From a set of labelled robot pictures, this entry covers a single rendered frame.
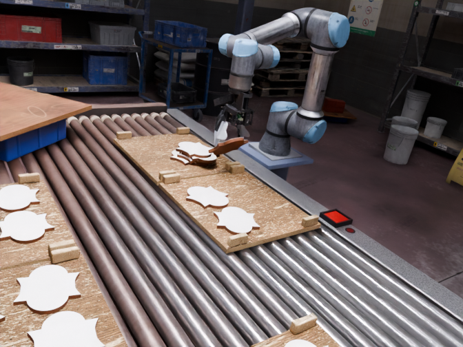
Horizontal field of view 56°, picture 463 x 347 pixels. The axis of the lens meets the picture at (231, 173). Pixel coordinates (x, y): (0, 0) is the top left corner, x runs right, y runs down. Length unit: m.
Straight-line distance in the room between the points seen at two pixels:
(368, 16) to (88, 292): 6.55
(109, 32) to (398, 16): 3.93
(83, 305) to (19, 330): 0.12
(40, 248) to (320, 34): 1.23
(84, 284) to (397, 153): 4.34
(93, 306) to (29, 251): 0.25
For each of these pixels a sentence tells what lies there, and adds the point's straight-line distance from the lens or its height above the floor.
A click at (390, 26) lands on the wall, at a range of 6.89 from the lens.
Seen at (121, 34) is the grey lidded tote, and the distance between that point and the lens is 5.82.
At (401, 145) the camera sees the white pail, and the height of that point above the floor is 0.22.
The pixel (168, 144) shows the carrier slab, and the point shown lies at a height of 0.94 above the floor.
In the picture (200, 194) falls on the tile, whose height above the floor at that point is 0.95.
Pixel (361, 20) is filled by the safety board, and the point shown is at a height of 1.30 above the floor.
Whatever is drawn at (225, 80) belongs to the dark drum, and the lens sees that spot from 5.40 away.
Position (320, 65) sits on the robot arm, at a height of 1.32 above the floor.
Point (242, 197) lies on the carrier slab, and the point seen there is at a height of 0.94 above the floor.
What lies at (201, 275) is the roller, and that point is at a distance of 1.08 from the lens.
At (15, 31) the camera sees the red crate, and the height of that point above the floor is 0.75.
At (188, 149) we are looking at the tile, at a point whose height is 0.98.
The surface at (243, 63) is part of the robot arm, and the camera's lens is 1.39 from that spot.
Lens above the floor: 1.57
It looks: 24 degrees down
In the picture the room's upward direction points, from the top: 9 degrees clockwise
